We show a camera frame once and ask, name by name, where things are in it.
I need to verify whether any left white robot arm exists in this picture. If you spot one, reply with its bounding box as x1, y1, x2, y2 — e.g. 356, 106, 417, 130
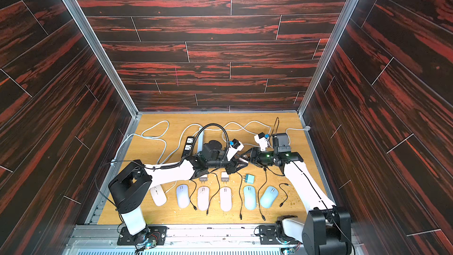
109, 139, 247, 236

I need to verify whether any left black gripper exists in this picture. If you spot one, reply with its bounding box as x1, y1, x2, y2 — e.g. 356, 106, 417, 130
206, 154, 248, 175

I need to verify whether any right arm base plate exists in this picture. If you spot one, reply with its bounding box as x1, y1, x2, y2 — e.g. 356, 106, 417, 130
254, 215, 300, 245

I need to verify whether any black power strip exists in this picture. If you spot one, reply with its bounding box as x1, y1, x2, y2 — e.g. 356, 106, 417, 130
182, 136, 195, 158

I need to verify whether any white power strip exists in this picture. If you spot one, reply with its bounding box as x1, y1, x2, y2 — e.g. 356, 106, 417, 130
197, 130, 204, 153

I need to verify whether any black mouse cable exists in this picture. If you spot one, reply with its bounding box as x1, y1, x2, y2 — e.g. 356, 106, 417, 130
205, 173, 221, 217
235, 171, 245, 220
278, 183, 291, 208
256, 166, 268, 221
187, 178, 199, 211

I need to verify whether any white cable left side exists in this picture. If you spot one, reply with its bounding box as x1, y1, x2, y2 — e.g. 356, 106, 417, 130
111, 120, 204, 166

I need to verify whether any white wireless mouse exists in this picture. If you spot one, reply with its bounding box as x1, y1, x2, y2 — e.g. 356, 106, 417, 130
149, 185, 167, 207

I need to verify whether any aluminium frame right post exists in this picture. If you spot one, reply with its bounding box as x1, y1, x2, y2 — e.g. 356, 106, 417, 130
298, 0, 372, 213

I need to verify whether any grey blue mouse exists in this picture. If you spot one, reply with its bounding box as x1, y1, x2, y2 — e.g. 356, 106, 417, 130
243, 185, 257, 211

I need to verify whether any light blue mouse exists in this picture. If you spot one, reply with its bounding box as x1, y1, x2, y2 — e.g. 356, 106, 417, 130
260, 186, 278, 208

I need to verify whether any aluminium frame left post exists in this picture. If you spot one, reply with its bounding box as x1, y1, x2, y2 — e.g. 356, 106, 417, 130
62, 0, 138, 181

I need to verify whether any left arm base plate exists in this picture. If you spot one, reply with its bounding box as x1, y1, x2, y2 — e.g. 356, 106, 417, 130
117, 225, 168, 248

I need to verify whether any aluminium frame post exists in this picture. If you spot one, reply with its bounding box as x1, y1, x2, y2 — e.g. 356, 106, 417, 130
62, 0, 138, 181
298, 0, 372, 213

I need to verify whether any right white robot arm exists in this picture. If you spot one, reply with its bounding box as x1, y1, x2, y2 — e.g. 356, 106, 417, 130
249, 133, 353, 255

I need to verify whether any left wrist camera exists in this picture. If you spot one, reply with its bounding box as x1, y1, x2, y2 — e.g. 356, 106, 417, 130
226, 139, 244, 161

